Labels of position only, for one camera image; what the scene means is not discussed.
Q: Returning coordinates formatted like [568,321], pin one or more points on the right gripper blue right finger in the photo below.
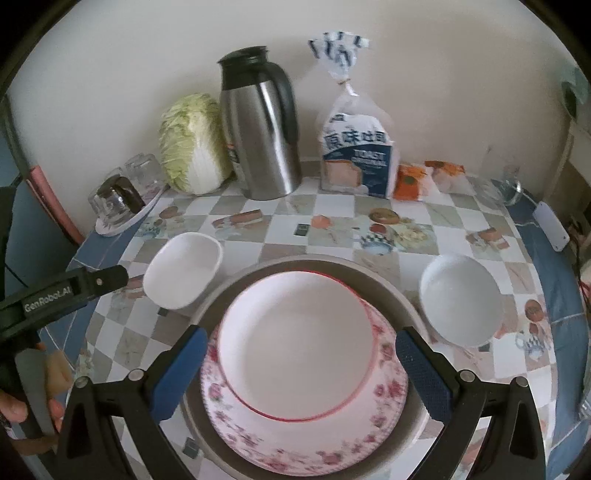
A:
[428,371]

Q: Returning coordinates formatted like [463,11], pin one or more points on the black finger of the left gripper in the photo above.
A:
[107,280]

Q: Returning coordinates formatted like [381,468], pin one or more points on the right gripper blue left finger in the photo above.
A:
[173,371]

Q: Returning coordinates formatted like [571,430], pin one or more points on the stainless steel round tray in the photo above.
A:
[372,287]

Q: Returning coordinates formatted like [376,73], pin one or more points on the large white bowl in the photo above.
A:
[461,300]

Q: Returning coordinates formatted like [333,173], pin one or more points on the strawberry pattern bowl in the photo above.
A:
[296,346]

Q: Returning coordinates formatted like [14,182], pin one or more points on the person's left hand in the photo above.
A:
[42,378]

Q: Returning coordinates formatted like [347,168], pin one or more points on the small white bowl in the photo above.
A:
[182,270]

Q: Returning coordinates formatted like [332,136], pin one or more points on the checkered tablecloth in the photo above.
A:
[544,334]

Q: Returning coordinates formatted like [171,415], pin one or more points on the napa cabbage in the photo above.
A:
[193,155]

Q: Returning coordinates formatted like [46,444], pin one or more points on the orange snack packet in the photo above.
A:
[451,178]
[414,183]

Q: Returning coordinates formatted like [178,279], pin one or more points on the clear glass pitcher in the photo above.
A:
[498,183]

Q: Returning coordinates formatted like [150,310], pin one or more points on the stainless steel thermos jug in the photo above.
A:
[259,121]

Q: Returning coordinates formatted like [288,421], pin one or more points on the toast bread bag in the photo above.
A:
[355,137]

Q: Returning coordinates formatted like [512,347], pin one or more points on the white lattice chair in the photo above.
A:
[573,187]

